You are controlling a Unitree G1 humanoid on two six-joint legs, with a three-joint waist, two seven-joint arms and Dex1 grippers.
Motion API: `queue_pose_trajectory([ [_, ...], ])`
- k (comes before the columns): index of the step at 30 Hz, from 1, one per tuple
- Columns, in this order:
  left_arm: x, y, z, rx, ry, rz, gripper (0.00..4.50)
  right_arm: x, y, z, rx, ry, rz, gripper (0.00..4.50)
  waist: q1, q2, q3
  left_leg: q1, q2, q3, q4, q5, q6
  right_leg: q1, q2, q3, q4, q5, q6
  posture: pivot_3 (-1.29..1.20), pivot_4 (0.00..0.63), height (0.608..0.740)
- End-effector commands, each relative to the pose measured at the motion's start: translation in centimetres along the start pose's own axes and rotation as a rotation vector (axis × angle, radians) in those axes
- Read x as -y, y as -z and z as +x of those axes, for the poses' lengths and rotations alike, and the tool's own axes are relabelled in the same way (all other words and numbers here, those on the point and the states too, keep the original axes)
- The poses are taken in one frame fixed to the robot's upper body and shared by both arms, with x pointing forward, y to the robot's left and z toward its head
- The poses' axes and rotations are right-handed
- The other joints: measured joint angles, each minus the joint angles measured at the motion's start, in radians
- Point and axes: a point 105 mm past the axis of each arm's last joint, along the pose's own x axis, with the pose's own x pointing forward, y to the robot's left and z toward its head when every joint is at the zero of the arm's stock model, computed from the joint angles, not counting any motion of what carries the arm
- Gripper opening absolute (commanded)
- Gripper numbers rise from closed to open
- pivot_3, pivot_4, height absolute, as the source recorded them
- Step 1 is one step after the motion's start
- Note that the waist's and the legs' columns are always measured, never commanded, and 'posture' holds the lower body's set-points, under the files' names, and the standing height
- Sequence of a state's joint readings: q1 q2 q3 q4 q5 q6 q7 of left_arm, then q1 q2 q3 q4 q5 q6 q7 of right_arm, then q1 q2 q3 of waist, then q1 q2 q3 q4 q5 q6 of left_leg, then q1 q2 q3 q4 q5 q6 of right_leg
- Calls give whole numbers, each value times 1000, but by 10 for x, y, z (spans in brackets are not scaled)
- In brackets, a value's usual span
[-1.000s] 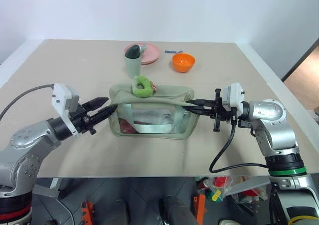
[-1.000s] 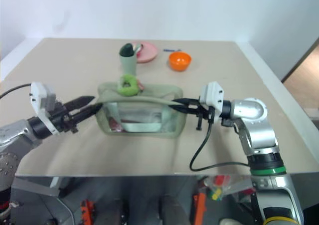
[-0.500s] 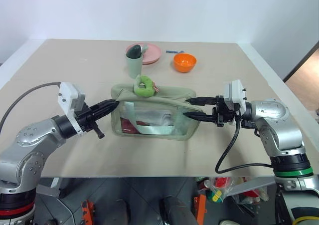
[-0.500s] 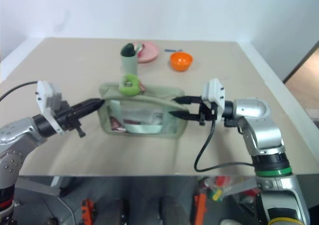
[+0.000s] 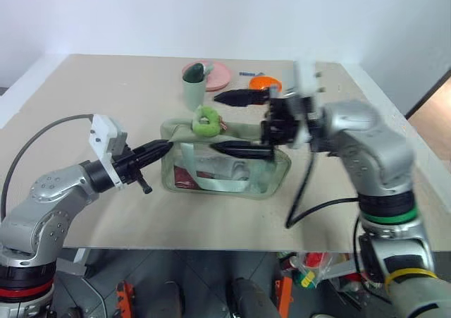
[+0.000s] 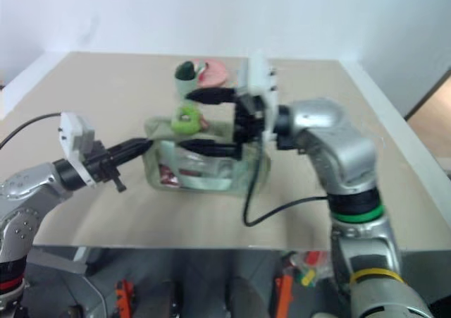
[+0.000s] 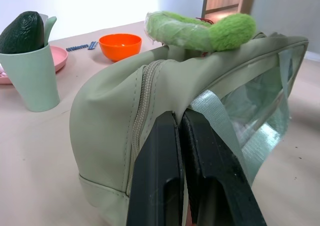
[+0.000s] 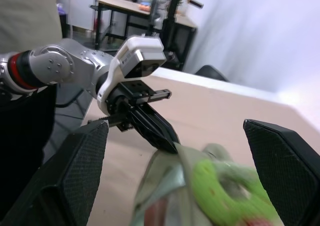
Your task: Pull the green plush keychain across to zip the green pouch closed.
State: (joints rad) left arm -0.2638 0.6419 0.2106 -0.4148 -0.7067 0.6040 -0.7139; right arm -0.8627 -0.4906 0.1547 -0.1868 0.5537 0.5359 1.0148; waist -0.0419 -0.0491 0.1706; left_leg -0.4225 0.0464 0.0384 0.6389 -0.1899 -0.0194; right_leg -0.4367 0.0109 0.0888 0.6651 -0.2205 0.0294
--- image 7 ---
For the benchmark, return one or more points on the orange plastic bowl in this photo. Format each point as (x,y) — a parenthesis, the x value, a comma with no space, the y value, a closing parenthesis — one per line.
(120,46)

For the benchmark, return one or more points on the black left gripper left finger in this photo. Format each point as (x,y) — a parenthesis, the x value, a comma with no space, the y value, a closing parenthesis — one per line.
(155,176)

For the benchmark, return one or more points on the green zip pouch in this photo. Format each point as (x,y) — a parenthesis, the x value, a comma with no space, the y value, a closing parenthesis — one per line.
(105,105)

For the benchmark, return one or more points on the dark green toy avocado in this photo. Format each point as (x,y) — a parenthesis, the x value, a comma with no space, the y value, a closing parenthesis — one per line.
(22,33)

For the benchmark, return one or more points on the pink plastic plate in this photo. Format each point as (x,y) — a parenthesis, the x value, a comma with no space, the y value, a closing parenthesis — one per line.
(58,58)

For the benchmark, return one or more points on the light green plastic cup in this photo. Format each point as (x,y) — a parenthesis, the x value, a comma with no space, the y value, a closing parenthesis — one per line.
(35,78)

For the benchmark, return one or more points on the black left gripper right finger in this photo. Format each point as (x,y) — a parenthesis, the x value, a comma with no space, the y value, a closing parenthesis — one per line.
(220,176)

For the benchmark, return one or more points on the light green plastic spoon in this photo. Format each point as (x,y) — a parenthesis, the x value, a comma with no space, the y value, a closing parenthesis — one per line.
(49,28)

